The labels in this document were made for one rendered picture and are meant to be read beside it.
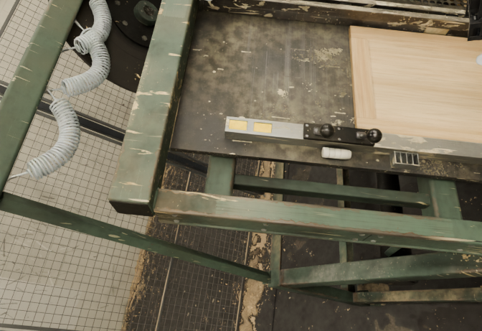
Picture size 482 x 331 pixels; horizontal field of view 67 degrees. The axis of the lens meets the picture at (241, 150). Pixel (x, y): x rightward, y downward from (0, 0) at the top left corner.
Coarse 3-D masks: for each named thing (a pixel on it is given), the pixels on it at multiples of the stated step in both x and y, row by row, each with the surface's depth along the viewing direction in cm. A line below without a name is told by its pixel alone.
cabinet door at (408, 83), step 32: (352, 32) 124; (384, 32) 125; (416, 32) 126; (352, 64) 118; (384, 64) 119; (416, 64) 120; (448, 64) 120; (384, 96) 113; (416, 96) 114; (448, 96) 114; (480, 96) 115; (384, 128) 107; (416, 128) 108; (448, 128) 108; (480, 128) 109
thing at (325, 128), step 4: (324, 124) 90; (328, 124) 90; (316, 128) 101; (320, 128) 91; (324, 128) 90; (328, 128) 89; (332, 128) 90; (316, 132) 101; (320, 132) 91; (324, 132) 90; (328, 132) 89; (332, 132) 90; (324, 136) 90; (328, 136) 90
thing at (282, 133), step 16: (272, 128) 102; (288, 128) 103; (288, 144) 105; (304, 144) 104; (320, 144) 103; (336, 144) 102; (352, 144) 102; (384, 144) 102; (400, 144) 102; (416, 144) 103; (432, 144) 103; (448, 144) 103; (464, 144) 103; (480, 144) 104; (448, 160) 105; (464, 160) 104; (480, 160) 103
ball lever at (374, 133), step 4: (356, 132) 101; (360, 132) 101; (364, 132) 101; (368, 132) 91; (372, 132) 90; (376, 132) 90; (380, 132) 90; (356, 136) 101; (360, 136) 101; (364, 136) 97; (368, 136) 91; (372, 136) 90; (376, 136) 89; (380, 136) 90; (368, 140) 91; (372, 140) 90; (376, 140) 90; (380, 140) 91
